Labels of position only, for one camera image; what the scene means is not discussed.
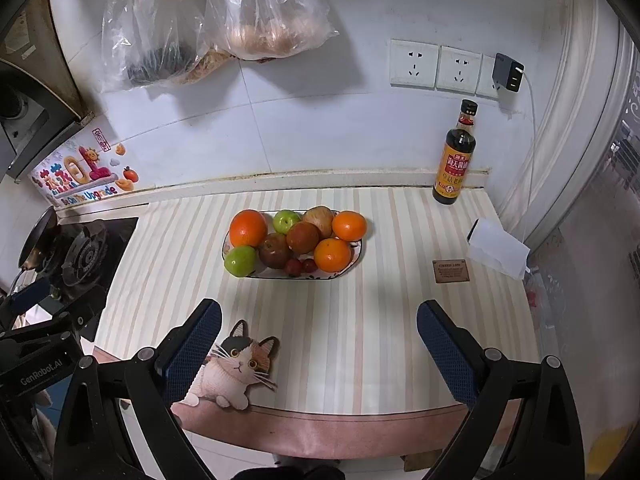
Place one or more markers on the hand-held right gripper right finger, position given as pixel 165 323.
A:
pixel 447 352

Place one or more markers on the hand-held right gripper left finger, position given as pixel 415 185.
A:
pixel 192 355

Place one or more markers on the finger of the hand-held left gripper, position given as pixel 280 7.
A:
pixel 72 322
pixel 31 294

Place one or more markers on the green apple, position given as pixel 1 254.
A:
pixel 240 261
pixel 286 221

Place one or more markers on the dark red apple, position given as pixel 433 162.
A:
pixel 273 251

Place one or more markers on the small red fruit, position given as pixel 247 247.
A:
pixel 293 267
pixel 309 265

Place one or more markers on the printed ceramic plate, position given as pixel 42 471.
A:
pixel 354 256

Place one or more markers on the orange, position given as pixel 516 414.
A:
pixel 332 255
pixel 248 227
pixel 349 225

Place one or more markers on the red yellow apple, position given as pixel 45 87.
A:
pixel 320 219

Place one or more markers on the black pan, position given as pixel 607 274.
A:
pixel 36 240

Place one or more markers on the black gas stove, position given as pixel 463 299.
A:
pixel 95 260

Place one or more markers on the brown mat label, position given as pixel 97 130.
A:
pixel 451 271

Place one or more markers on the brown cardboard piece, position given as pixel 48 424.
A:
pixel 422 461

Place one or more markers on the white folded paper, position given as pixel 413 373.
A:
pixel 497 249

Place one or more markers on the person's dark clothing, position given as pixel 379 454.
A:
pixel 290 474

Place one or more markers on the silver patterned refrigerator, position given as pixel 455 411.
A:
pixel 595 240

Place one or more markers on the dark vinegar bottle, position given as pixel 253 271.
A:
pixel 454 165

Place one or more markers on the grey range hood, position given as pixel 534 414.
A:
pixel 35 105

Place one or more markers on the clear bag with dark contents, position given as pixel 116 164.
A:
pixel 150 45

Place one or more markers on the clear bag with tan contents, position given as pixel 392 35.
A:
pixel 210 67

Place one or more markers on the clear bag with onions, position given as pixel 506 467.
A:
pixel 265 25

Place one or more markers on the colourful wall sticker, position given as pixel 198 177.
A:
pixel 82 172

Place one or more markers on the white wall socket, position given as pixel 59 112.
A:
pixel 485 80
pixel 414 62
pixel 459 69

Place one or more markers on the black wall charger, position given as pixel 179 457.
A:
pixel 507 72

